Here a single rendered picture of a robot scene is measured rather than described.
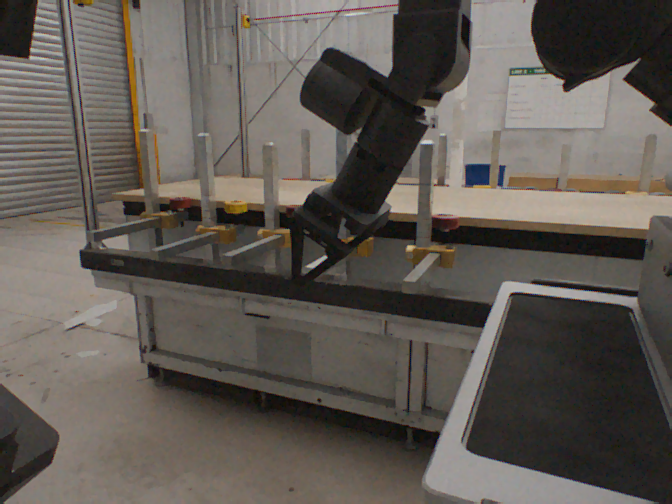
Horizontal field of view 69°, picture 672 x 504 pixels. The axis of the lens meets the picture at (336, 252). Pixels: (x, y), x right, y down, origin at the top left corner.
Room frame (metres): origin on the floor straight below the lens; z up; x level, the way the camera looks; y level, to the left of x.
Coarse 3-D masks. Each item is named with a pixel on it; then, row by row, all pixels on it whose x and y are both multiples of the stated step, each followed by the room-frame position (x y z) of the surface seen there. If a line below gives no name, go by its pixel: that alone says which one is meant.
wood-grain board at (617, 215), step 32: (128, 192) 2.06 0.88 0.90; (160, 192) 2.06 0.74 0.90; (192, 192) 2.06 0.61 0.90; (224, 192) 2.06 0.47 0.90; (256, 192) 2.06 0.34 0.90; (288, 192) 2.06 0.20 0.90; (416, 192) 2.06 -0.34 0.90; (448, 192) 2.06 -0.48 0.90; (480, 192) 2.06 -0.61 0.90; (512, 192) 2.06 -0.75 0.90; (544, 192) 2.06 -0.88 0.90; (576, 192) 2.06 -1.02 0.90; (480, 224) 1.44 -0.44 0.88; (512, 224) 1.41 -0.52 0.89; (544, 224) 1.37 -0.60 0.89; (576, 224) 1.34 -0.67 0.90; (608, 224) 1.34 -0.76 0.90; (640, 224) 1.34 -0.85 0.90
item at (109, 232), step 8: (184, 216) 1.83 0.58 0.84; (120, 224) 1.58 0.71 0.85; (128, 224) 1.58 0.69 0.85; (136, 224) 1.61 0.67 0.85; (144, 224) 1.64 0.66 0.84; (152, 224) 1.68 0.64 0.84; (160, 224) 1.71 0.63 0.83; (88, 232) 1.46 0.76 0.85; (96, 232) 1.46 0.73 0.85; (104, 232) 1.49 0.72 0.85; (112, 232) 1.52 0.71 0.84; (120, 232) 1.55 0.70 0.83; (128, 232) 1.58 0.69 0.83; (88, 240) 1.46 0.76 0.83; (96, 240) 1.46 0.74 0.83
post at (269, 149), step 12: (264, 144) 1.55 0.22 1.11; (276, 144) 1.57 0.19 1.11; (264, 156) 1.55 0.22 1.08; (276, 156) 1.56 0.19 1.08; (264, 168) 1.55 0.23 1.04; (276, 168) 1.56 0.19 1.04; (264, 180) 1.55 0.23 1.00; (276, 180) 1.56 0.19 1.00; (264, 192) 1.55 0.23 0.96; (276, 192) 1.56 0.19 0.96; (264, 204) 1.55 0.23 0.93; (276, 204) 1.56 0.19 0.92; (276, 216) 1.55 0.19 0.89; (276, 228) 1.55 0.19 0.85; (276, 252) 1.55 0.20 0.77; (276, 264) 1.55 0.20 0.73
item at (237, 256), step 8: (264, 240) 1.44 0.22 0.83; (272, 240) 1.45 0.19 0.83; (280, 240) 1.50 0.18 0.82; (240, 248) 1.34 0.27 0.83; (248, 248) 1.34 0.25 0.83; (256, 248) 1.37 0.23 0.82; (264, 248) 1.41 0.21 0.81; (272, 248) 1.45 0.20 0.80; (224, 256) 1.26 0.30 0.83; (232, 256) 1.26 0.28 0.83; (240, 256) 1.29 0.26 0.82; (248, 256) 1.33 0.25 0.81; (224, 264) 1.26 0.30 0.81; (232, 264) 1.26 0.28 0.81
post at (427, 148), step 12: (420, 144) 1.36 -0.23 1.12; (432, 144) 1.34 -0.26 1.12; (420, 156) 1.36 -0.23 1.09; (432, 156) 1.35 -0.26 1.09; (420, 168) 1.36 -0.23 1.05; (432, 168) 1.35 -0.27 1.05; (420, 180) 1.35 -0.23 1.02; (432, 180) 1.36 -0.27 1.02; (420, 192) 1.35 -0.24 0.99; (432, 192) 1.37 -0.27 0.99; (420, 204) 1.35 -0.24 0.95; (432, 204) 1.37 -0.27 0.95; (420, 216) 1.35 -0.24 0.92; (420, 228) 1.35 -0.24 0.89; (420, 240) 1.35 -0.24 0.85
